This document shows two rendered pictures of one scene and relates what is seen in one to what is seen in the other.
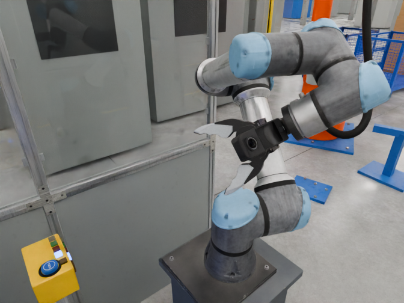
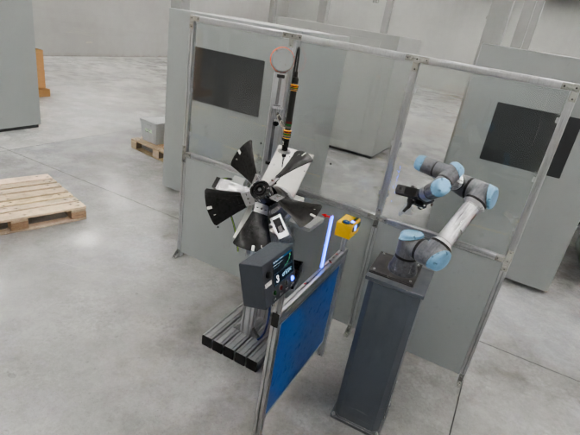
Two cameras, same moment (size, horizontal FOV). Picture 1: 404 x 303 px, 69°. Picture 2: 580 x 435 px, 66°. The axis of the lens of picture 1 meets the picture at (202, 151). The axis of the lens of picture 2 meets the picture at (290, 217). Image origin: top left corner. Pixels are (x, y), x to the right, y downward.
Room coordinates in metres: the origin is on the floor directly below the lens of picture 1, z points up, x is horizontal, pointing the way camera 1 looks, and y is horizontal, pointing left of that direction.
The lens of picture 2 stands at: (-0.94, -1.63, 2.13)
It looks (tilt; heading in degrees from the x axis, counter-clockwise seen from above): 24 degrees down; 62
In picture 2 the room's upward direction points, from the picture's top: 9 degrees clockwise
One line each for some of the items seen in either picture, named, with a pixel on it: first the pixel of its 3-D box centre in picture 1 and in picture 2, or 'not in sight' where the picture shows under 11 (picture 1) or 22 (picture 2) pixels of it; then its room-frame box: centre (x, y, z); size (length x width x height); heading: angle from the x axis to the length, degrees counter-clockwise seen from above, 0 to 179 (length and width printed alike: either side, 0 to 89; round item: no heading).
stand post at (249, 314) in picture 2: not in sight; (252, 287); (0.11, 0.70, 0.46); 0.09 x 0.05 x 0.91; 127
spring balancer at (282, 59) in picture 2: not in sight; (282, 59); (0.33, 1.22, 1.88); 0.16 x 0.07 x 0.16; 162
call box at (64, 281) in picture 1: (50, 270); (347, 227); (0.56, 0.43, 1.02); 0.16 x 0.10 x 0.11; 37
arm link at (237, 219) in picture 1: (236, 217); (411, 243); (0.60, -0.09, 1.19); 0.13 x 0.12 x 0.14; 105
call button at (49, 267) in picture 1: (49, 267); not in sight; (0.53, 0.40, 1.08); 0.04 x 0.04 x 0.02
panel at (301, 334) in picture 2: not in sight; (304, 334); (0.25, 0.19, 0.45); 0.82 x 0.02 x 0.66; 37
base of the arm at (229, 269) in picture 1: (231, 248); (404, 261); (0.60, -0.08, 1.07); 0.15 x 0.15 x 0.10
